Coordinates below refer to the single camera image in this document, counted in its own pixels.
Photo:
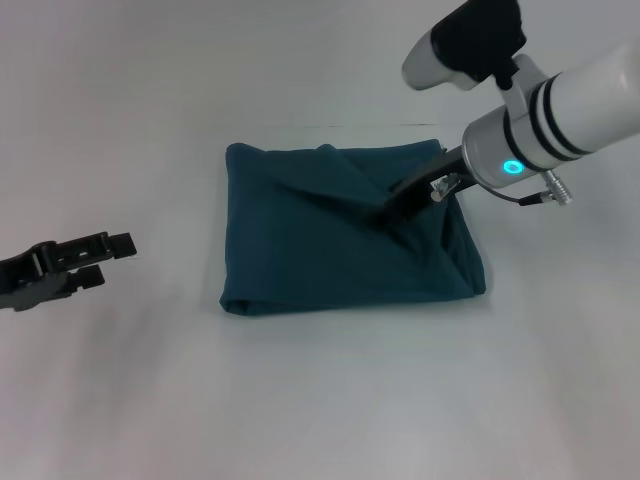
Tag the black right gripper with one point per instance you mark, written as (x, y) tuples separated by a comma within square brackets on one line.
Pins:
[(435, 177)]

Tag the silver plug connector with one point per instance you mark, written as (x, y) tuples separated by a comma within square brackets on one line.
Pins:
[(559, 187)]

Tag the blue t-shirt with white print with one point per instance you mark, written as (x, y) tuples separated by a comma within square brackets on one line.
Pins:
[(325, 250)]

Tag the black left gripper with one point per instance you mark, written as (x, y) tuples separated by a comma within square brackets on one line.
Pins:
[(30, 280)]

